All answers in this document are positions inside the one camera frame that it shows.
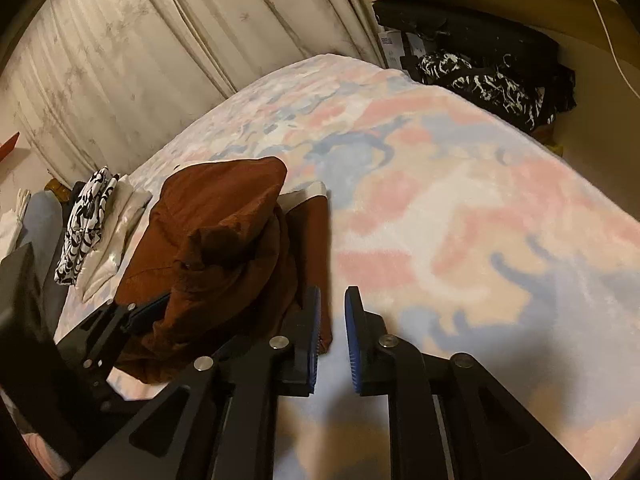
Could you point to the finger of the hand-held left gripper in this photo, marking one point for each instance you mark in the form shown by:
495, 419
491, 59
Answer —
107, 330

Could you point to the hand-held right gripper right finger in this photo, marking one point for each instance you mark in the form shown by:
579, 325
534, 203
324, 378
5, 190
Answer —
352, 347

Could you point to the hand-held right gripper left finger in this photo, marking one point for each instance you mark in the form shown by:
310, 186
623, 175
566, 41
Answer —
314, 347

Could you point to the brown pants with white stripe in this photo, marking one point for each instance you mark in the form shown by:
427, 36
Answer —
225, 220

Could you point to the black white clothes pile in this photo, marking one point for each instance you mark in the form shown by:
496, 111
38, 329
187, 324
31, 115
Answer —
490, 35

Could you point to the cream folded cloth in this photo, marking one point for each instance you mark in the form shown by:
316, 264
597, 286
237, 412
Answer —
112, 240

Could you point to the black and white printed folded cloth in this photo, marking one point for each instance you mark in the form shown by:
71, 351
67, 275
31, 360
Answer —
82, 230

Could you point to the blue-grey folded quilt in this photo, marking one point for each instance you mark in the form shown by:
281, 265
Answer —
42, 220

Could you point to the pastel floral blanket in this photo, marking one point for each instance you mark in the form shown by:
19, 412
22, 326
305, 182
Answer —
450, 210

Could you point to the red flat object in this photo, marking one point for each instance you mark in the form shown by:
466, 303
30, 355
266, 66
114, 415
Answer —
9, 147

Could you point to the black garment with white pattern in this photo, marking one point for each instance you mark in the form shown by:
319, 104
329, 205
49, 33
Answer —
480, 85

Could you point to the beige patterned curtain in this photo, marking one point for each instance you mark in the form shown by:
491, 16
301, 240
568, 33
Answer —
150, 35

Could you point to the white box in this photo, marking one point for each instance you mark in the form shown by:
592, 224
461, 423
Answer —
395, 47

